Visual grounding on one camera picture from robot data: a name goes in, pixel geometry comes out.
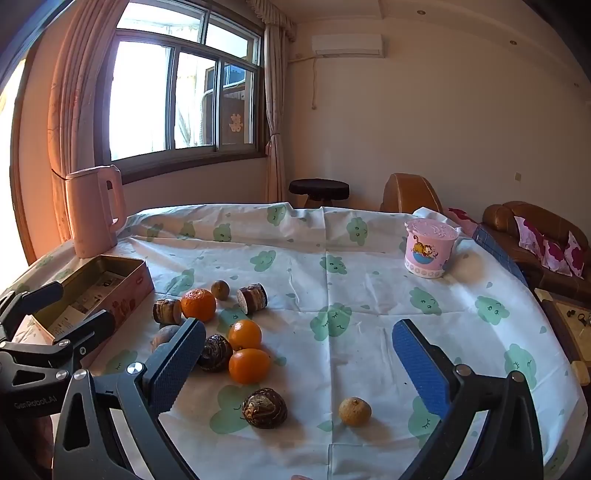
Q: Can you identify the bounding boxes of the pink electric kettle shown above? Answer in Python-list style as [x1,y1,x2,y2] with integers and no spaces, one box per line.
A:
[65,165,127,259]

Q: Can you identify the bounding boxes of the sliding glass window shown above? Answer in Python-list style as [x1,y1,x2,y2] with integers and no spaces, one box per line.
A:
[95,9,269,183]

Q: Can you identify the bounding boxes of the pink floral pillow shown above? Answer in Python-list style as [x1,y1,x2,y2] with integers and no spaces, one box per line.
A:
[542,231,586,278]
[515,216,548,252]

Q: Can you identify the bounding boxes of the purple passion fruit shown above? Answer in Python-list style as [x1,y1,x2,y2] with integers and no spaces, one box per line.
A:
[151,325,182,354]

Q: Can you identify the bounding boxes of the white green-print tablecloth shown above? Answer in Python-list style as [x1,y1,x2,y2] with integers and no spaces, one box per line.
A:
[9,203,583,480]

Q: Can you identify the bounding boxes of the brown leather armchair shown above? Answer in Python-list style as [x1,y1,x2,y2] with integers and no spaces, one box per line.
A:
[381,173,445,215]

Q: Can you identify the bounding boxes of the pink cartoon cup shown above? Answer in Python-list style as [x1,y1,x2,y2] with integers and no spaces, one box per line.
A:
[404,218,460,280]

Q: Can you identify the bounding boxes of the wooden side table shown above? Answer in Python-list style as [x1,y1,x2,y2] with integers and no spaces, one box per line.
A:
[533,288,591,386]

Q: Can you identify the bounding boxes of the orange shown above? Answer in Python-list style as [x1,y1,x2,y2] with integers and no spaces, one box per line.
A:
[228,319,263,352]
[180,288,217,322]
[228,348,271,385]

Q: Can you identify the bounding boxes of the dark round wooden stool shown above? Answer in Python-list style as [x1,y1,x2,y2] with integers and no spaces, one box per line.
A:
[288,179,350,208]

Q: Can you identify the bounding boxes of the brown leather sofa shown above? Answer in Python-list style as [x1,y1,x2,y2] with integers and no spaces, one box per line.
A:
[482,200,591,292]

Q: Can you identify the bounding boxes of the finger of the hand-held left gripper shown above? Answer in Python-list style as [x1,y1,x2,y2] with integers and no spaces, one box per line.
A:
[0,281,64,334]
[0,310,115,393]

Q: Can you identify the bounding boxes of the pink patterned curtain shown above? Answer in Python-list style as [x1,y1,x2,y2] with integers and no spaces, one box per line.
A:
[46,0,129,241]

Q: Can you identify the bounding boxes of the brown wrapped snack roll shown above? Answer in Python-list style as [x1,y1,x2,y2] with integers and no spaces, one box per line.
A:
[153,298,183,325]
[237,283,269,315]

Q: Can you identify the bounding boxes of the pale tied curtain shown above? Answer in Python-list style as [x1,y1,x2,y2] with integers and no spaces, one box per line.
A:
[263,23,297,204]

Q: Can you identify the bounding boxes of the balcony glass door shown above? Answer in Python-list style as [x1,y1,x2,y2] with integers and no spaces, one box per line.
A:
[0,60,24,296]

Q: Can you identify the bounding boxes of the blue plaid cloth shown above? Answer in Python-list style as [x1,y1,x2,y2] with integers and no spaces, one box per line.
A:
[472,224,527,287]

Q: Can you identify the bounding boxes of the red floral cushion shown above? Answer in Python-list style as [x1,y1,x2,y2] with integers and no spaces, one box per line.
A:
[448,208,481,237]

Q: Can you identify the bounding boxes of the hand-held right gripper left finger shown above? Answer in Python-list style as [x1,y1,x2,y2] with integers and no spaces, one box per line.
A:
[52,318,207,480]

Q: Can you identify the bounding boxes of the white air conditioner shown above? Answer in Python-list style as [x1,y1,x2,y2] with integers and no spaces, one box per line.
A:
[311,34,385,58]

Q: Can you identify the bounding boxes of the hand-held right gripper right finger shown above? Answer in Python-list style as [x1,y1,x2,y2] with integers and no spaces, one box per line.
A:
[392,318,546,480]

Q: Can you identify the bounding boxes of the dark brown wrinkled fruit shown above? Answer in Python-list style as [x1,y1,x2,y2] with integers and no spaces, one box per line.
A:
[198,335,234,372]
[242,388,288,429]

